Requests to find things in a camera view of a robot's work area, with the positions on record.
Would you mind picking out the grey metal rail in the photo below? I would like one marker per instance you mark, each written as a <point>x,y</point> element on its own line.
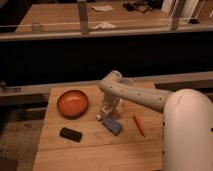
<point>13,95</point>

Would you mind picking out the blue sponge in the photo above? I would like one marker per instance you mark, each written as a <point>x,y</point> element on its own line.
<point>112,125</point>

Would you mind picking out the clear plastic bottle background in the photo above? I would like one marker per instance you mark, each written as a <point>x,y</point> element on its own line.
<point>36,26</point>

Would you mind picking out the white plastic bottle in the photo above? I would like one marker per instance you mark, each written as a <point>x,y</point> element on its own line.
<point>105,111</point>

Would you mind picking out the white crumpled paper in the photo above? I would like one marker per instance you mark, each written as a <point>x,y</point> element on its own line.
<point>104,25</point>

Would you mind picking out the clear plastic cup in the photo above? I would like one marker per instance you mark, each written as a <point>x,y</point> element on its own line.
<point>127,81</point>

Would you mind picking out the black rectangular case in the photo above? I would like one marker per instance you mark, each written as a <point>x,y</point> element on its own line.
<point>71,134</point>

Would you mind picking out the grey metal post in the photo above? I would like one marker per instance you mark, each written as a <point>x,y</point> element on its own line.
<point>83,17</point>
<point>176,14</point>

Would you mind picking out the grey metal post right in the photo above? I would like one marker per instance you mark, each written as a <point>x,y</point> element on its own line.
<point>176,14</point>

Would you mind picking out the white paper sheet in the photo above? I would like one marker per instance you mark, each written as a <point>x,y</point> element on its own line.
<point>104,8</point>

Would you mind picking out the orange ceramic bowl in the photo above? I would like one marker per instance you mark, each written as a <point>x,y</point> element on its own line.
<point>72,103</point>

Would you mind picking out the orange carrot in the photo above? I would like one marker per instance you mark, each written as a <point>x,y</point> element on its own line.
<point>139,124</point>

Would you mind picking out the wooden cutting board table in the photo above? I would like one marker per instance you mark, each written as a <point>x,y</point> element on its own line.
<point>99,149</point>

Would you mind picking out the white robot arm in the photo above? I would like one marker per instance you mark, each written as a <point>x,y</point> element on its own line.
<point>187,121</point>

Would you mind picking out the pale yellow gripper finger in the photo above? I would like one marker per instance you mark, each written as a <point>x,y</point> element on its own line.
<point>118,113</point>

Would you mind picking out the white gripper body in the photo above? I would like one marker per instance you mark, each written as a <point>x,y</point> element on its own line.
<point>111,101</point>

